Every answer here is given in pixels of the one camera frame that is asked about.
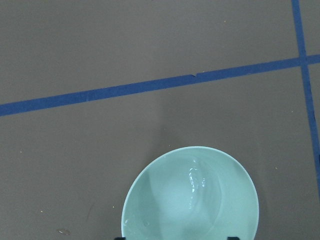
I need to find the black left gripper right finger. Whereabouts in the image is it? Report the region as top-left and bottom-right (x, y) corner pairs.
(227, 236), (240, 240)

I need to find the pale green ceramic bowl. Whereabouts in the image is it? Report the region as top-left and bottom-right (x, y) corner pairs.
(121, 146), (259, 240)

